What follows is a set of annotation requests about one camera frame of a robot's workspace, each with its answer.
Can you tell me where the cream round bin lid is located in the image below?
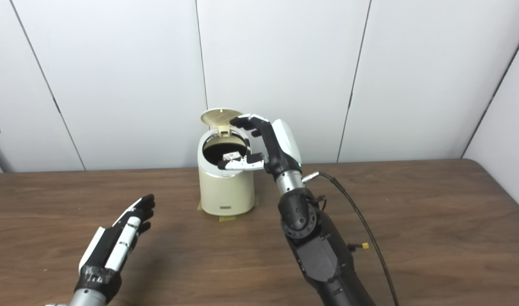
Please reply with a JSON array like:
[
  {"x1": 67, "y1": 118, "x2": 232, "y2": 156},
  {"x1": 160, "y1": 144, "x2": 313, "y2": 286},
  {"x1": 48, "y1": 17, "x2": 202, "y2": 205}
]
[{"x1": 200, "y1": 108, "x2": 243, "y2": 136}]

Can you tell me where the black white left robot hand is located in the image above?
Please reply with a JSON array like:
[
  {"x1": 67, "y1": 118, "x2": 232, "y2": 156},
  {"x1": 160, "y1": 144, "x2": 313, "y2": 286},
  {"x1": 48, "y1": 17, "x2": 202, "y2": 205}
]
[{"x1": 75, "y1": 194, "x2": 156, "y2": 298}]

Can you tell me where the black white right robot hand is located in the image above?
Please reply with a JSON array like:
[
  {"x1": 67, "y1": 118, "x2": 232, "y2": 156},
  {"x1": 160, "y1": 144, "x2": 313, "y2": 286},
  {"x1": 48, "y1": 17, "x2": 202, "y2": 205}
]
[{"x1": 218, "y1": 113, "x2": 303, "y2": 181}]

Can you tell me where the cream-colored round bin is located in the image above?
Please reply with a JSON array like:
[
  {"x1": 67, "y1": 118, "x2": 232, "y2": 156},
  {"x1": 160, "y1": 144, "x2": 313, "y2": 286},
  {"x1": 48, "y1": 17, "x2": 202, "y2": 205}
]
[{"x1": 197, "y1": 126, "x2": 255, "y2": 215}]

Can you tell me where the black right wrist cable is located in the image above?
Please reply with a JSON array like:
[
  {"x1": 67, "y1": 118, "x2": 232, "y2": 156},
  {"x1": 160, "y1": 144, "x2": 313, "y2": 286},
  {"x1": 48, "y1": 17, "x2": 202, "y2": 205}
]
[{"x1": 302, "y1": 171, "x2": 399, "y2": 306}]

